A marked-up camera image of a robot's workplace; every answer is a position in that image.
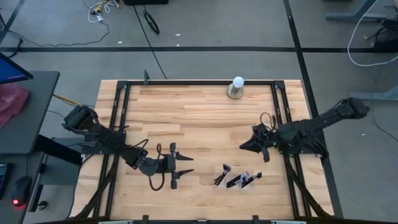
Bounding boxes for white floor cable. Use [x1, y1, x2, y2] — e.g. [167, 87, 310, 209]
[347, 0, 398, 67]

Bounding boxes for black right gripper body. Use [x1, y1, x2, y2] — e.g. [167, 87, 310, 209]
[255, 123, 279, 163]

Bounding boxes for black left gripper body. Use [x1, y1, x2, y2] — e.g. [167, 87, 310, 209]
[162, 142, 178, 190]

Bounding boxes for coiled black cable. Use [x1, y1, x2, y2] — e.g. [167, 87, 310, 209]
[142, 9, 160, 35]

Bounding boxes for black box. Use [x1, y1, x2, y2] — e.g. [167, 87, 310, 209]
[123, 0, 169, 6]

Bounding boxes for grey side desk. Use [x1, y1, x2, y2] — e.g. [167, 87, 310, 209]
[0, 70, 60, 156]

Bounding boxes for long black floor cable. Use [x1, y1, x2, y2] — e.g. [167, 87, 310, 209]
[132, 4, 168, 80]

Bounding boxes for bulb lamp with wooden base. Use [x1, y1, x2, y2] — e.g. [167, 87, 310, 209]
[226, 75, 245, 100]

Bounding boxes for black desk beam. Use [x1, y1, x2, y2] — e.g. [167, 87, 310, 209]
[33, 135, 83, 166]

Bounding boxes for monitor with blue screen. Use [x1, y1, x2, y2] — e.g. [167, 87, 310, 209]
[0, 52, 34, 85]

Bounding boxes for thin black floor cable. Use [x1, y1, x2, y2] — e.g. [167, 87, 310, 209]
[0, 14, 110, 48]

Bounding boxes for thin black makeup brush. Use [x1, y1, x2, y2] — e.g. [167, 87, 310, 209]
[213, 172, 228, 187]

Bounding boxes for yellow cables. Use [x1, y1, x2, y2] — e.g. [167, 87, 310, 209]
[52, 94, 95, 112]

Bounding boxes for clear acrylic organizer container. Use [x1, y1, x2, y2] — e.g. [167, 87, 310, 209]
[213, 167, 256, 189]

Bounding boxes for pink cloth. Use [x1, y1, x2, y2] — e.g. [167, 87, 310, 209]
[0, 83, 31, 129]

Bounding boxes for white yellow cable bundle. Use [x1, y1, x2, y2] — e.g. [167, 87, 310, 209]
[87, 0, 121, 24]

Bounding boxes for black computer mouse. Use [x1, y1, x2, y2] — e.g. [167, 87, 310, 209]
[11, 176, 32, 208]

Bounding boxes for black cable pile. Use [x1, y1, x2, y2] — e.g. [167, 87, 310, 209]
[366, 5, 398, 54]

